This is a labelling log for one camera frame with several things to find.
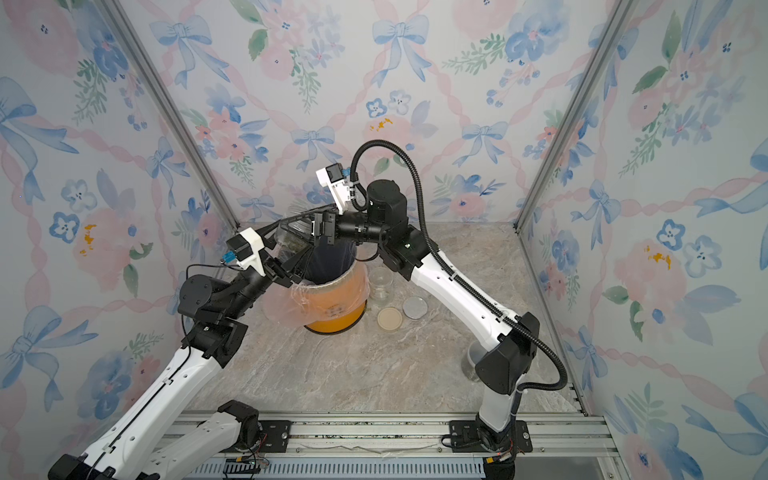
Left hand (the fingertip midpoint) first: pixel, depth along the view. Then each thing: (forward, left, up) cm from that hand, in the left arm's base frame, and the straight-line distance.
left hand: (301, 232), depth 58 cm
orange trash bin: (0, -3, -29) cm, 29 cm away
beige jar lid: (+4, -17, -43) cm, 46 cm away
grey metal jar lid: (+9, -26, -44) cm, 52 cm away
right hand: (+2, +1, +2) cm, 3 cm away
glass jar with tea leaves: (+11, -15, -34) cm, 38 cm away
